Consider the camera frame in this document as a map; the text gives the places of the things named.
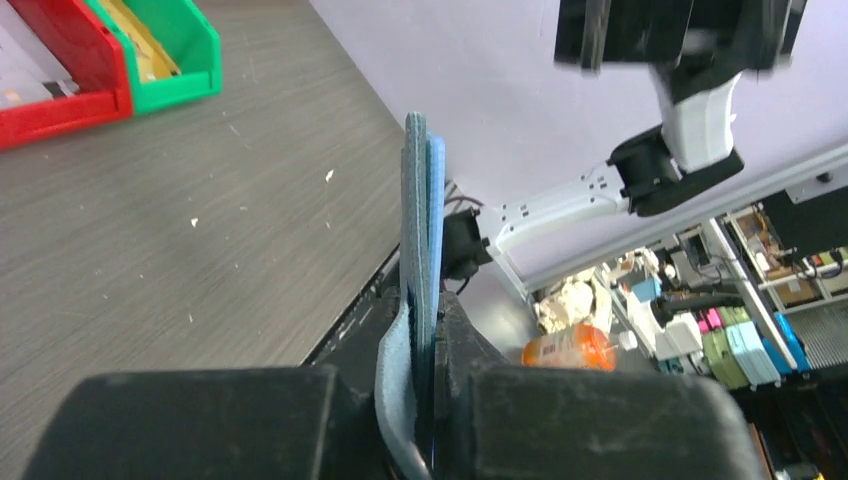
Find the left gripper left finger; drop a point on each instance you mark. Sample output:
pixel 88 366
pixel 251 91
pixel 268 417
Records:
pixel 308 422

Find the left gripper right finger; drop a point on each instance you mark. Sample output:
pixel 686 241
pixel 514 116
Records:
pixel 500 420

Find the blue card holder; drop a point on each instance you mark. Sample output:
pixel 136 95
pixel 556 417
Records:
pixel 404 385

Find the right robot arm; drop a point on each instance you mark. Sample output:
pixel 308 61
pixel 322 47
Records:
pixel 561 112

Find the gold credit cards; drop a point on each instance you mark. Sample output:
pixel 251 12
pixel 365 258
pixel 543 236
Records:
pixel 153 62

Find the white credit cards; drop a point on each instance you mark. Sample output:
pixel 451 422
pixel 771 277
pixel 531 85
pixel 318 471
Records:
pixel 30 73

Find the orange drink bottle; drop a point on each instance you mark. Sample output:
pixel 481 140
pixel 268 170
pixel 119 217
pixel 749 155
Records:
pixel 581 346

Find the crumpled paper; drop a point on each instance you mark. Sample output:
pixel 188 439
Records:
pixel 579 298

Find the green plastic bin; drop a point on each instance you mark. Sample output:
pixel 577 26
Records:
pixel 190 40

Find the red plastic bin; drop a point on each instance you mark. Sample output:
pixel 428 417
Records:
pixel 75 35

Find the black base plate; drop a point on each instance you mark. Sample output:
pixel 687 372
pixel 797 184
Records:
pixel 386 276

